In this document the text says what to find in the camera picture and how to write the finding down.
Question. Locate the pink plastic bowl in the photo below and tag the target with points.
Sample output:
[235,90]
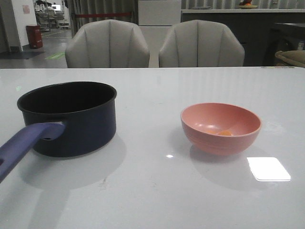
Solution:
[242,123]

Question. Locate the orange ham pieces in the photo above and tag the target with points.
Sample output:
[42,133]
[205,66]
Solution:
[219,132]

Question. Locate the dark blue saucepan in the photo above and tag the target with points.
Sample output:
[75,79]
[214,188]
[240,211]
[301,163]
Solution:
[62,120]

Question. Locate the right beige upholstered chair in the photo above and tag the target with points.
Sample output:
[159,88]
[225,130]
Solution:
[199,43]

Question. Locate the beige upholstered chair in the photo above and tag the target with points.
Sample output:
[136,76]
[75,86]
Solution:
[108,44]
[199,43]

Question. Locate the left beige upholstered chair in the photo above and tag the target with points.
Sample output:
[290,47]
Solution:
[108,44]

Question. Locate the white cabinet column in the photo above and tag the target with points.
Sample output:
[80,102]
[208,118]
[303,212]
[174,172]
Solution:
[155,17]

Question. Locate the red barrier belt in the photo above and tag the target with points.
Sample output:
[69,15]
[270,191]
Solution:
[104,15]

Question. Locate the grey curtain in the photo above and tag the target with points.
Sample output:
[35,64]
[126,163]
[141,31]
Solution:
[85,11]

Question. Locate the dark kitchen counter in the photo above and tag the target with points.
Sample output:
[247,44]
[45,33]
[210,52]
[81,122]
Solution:
[252,28]

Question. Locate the fruit plate on counter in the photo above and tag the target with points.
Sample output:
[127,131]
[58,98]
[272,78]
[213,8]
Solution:
[247,4]

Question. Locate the red trash bin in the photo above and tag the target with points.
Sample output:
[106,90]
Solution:
[34,36]

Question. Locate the dark floor mat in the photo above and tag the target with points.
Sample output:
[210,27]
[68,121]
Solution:
[19,55]

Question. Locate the beige cushion at right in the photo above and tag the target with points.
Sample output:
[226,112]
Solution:
[291,58]

